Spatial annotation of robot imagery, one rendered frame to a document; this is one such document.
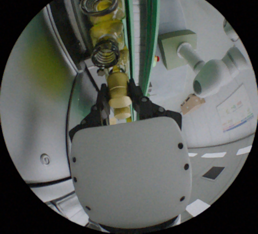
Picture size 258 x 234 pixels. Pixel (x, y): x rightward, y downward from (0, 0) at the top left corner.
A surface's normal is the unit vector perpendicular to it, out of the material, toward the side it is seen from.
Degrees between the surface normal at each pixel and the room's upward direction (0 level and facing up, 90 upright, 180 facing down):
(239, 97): 90
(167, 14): 0
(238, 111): 90
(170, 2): 0
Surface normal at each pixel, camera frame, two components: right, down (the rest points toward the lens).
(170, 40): 0.17, 0.90
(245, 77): -0.99, 0.17
